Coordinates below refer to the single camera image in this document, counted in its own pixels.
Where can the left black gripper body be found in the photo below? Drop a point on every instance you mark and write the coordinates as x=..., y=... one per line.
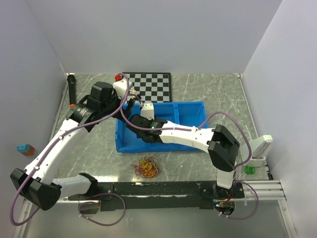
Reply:
x=109, y=108

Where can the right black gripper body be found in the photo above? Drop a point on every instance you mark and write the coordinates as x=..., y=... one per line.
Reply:
x=143, y=137

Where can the blue three-compartment plastic bin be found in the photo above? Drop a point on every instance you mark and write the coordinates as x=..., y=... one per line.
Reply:
x=183, y=113

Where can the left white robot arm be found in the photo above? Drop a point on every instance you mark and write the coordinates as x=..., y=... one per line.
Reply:
x=79, y=121

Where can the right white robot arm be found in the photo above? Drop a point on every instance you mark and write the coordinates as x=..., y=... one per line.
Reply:
x=218, y=142

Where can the black and white chessboard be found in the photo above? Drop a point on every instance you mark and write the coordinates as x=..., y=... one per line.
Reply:
x=152, y=86

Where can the black microphone orange tip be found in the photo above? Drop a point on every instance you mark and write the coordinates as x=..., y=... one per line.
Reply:
x=71, y=89

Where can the blue and brown toy block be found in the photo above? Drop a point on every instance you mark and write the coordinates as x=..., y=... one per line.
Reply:
x=26, y=149

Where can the green toy piece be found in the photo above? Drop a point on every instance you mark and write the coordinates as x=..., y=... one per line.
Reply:
x=249, y=170

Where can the white tape dispenser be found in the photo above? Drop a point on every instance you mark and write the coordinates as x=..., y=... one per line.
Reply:
x=260, y=147

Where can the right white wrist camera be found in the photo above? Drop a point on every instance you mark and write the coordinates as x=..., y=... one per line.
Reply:
x=147, y=111

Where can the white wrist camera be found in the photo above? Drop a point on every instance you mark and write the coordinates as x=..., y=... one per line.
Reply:
x=122, y=85
x=147, y=111

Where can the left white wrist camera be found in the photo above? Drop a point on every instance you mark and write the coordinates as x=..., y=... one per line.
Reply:
x=122, y=85

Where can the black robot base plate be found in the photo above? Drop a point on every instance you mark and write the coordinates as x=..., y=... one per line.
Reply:
x=161, y=194

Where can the aluminium frame rail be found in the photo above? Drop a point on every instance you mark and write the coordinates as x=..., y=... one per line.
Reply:
x=262, y=191

